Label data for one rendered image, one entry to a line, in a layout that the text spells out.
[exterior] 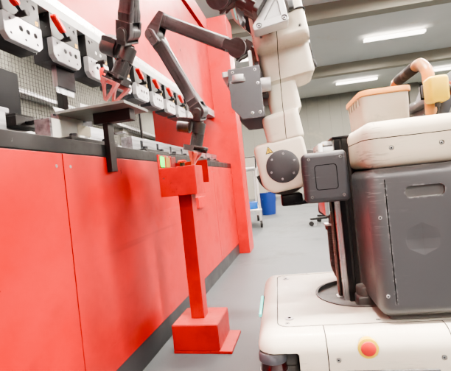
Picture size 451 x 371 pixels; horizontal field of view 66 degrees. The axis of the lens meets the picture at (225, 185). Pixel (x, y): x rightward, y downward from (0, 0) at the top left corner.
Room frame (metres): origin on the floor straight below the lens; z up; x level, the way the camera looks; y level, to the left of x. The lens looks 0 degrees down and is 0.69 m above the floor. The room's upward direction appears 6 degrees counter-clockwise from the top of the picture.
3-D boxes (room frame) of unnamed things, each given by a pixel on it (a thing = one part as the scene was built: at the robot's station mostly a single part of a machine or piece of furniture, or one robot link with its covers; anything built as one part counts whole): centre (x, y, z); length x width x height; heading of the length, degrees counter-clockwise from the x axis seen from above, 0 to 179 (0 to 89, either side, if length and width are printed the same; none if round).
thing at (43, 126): (1.35, 0.54, 0.92); 0.39 x 0.06 x 0.10; 167
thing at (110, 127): (1.25, 0.37, 0.88); 0.14 x 0.04 x 0.22; 77
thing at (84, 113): (1.26, 0.41, 1.00); 0.26 x 0.18 x 0.01; 77
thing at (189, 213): (1.53, 0.17, 0.39); 0.06 x 0.06 x 0.54; 77
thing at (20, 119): (1.34, 0.71, 1.01); 0.26 x 0.12 x 0.05; 77
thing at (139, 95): (1.86, 0.42, 1.26); 0.15 x 0.09 x 0.17; 167
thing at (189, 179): (1.53, 0.17, 0.75); 0.20 x 0.16 x 0.18; 167
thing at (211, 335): (1.53, 0.14, 0.06); 0.25 x 0.20 x 0.12; 77
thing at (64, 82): (1.30, 0.56, 1.13); 0.10 x 0.02 x 0.10; 167
